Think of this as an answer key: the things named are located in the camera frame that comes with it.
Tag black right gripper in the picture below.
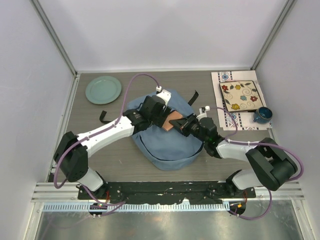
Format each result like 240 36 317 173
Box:
170 112 208 144

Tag light blue student backpack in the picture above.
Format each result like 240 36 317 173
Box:
127 95 203 171

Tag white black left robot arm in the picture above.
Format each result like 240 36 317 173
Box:
53 90 171 200

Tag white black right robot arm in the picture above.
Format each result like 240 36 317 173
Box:
169 114 298 198

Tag pale green round plate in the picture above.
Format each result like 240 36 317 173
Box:
85 76 122 105

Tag patterned white placemat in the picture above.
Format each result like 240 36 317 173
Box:
211 70 272 131

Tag floral square ceramic plate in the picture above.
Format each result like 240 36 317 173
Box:
218 80 265 113

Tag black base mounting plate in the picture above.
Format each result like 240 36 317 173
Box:
92 181 256 205

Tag dark blue ceramic mug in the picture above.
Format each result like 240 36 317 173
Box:
253 107 273 124

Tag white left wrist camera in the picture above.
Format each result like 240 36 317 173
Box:
156 86 172 106

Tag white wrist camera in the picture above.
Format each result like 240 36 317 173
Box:
196 105 211 121
156 86 172 106

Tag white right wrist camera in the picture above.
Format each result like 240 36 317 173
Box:
196 105 211 121

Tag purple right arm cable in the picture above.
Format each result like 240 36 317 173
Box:
204 106 305 221

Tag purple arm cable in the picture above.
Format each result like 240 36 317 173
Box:
204 106 305 221
53 73 162 217

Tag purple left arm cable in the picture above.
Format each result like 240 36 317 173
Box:
53 73 162 217

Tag slotted white cable duct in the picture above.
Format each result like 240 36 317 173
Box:
42 201 230 213

